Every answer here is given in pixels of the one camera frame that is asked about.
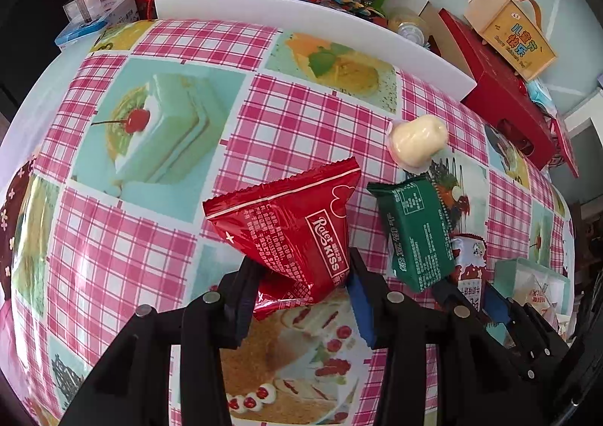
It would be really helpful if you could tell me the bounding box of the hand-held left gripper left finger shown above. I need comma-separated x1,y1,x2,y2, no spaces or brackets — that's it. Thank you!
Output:
61,256,265,426

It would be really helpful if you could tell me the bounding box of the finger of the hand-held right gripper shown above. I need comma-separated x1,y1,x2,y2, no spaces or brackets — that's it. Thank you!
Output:
483,285,523,351
431,282,465,314

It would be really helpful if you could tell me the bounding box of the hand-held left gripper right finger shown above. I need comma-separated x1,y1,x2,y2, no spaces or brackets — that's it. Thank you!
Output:
346,247,542,426

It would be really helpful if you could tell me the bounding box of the white tray with teal rim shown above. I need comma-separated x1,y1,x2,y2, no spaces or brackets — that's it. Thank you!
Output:
492,257,573,342

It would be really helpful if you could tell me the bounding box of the red and white snack packet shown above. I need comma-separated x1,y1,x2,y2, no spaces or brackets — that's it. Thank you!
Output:
450,233,488,311

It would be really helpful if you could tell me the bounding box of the red foil snack packet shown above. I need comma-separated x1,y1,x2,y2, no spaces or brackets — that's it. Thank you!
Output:
202,157,363,320

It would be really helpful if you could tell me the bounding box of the green snack packet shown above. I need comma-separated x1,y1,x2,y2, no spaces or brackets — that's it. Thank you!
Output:
366,178,457,292

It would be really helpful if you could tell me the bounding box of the pink checked cake-print tablecloth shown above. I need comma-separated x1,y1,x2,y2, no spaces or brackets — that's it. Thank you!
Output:
0,18,578,426

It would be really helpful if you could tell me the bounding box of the cream heart-shaped jelly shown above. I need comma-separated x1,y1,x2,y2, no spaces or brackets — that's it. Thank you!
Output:
387,115,449,169

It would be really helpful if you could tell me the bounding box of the red patterned lidded box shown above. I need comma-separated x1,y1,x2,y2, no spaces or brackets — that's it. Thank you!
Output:
546,115,580,179

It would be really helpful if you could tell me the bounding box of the large red gift box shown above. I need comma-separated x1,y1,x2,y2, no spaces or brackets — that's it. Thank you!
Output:
438,9,559,170

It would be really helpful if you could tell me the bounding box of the white shelf unit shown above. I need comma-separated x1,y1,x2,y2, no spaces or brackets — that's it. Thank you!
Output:
563,89,603,139

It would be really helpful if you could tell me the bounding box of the wet wipes pack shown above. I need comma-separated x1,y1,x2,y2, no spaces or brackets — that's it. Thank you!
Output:
525,80,559,118

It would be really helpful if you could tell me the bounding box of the small clear jar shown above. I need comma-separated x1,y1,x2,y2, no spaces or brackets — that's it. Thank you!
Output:
389,6,432,47

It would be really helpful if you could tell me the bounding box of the white board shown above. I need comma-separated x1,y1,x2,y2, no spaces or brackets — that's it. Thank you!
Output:
153,0,478,101

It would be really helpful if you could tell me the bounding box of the blue and white pack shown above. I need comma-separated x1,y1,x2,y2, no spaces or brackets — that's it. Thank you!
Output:
54,18,107,47

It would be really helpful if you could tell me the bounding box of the yellow gift box with handle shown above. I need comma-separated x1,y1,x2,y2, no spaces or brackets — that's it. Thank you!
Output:
464,0,557,82

